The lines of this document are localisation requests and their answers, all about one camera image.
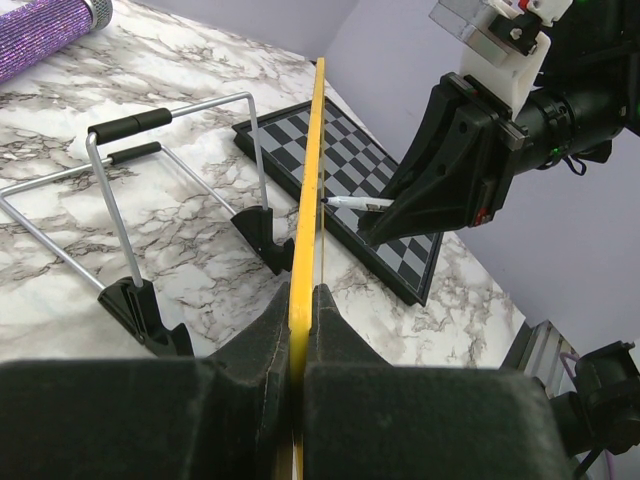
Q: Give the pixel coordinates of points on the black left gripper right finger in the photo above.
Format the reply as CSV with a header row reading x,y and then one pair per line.
x,y
363,418

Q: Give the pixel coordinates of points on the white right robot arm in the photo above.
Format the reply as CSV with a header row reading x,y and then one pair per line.
x,y
539,83

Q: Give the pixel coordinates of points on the black white chessboard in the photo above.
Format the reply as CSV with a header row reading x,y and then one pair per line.
x,y
355,165

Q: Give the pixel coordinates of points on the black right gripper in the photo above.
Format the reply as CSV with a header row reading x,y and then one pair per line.
x,y
457,170

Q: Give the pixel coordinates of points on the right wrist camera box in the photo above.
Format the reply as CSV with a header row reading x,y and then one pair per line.
x,y
505,43

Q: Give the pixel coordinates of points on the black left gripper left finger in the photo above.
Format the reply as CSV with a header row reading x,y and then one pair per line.
x,y
225,416

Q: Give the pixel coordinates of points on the purple glitter microphone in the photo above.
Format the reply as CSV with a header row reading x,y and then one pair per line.
x,y
40,28

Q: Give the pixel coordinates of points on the yellow framed whiteboard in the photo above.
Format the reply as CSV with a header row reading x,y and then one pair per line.
x,y
300,311

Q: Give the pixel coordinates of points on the wire whiteboard stand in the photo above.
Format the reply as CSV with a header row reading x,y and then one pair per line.
x,y
176,209

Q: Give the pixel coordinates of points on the white marker pen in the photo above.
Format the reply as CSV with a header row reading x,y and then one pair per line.
x,y
358,203

